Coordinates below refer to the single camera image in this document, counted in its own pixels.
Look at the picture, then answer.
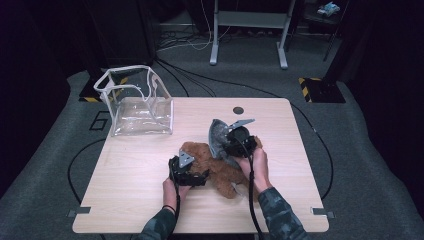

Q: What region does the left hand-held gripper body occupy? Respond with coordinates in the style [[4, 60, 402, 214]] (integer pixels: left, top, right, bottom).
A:
[[168, 148, 198, 187]]

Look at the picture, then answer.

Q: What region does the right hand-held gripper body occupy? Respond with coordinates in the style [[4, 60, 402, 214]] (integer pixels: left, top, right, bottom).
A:
[[225, 118, 258, 158]]

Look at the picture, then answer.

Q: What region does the brown teddy bear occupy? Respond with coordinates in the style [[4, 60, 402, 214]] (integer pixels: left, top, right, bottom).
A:
[[179, 134, 264, 201]]

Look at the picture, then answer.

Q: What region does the grey speckled cloth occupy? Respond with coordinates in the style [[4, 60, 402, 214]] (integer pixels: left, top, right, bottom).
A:
[[208, 118, 241, 168]]

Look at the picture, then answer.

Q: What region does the clear plastic bag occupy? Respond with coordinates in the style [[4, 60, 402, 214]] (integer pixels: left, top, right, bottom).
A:
[[93, 64, 174, 137]]

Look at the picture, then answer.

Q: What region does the person's left hand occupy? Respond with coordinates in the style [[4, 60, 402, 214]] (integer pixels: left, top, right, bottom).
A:
[[162, 178, 193, 212]]

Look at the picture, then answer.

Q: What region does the person's right hand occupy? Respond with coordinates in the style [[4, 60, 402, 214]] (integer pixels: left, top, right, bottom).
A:
[[238, 148, 273, 194]]

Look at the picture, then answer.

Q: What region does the black striped stand base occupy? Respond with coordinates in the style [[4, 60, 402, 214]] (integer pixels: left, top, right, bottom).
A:
[[298, 77, 347, 104], [78, 68, 129, 103]]

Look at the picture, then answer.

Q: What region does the grey tape tab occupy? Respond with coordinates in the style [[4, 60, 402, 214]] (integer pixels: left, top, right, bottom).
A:
[[67, 206, 92, 218], [311, 207, 335, 219]]

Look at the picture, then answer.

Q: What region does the dark shelf cart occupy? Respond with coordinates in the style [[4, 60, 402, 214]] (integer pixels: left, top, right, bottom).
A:
[[286, 0, 351, 63]]

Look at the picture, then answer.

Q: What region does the blue and white item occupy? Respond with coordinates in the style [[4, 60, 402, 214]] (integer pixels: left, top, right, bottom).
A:
[[316, 1, 341, 18]]

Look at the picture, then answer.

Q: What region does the dark curtain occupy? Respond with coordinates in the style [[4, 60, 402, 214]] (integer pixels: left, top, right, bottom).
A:
[[346, 0, 424, 208], [0, 0, 84, 194]]

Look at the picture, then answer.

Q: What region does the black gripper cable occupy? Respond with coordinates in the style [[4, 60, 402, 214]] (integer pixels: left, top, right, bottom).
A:
[[67, 138, 183, 240], [154, 58, 335, 240]]

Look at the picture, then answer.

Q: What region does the black floor cable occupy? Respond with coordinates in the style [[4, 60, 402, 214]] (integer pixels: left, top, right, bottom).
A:
[[156, 59, 217, 98]]

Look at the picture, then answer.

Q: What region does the white floor cable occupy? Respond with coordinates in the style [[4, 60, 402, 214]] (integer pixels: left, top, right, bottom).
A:
[[158, 0, 233, 53]]

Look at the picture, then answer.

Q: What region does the tangle of black cables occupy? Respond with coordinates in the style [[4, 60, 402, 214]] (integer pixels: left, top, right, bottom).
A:
[[159, 29, 214, 48]]

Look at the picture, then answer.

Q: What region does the white metal desk frame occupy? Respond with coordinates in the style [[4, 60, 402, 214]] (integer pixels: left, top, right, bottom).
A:
[[209, 0, 297, 70]]

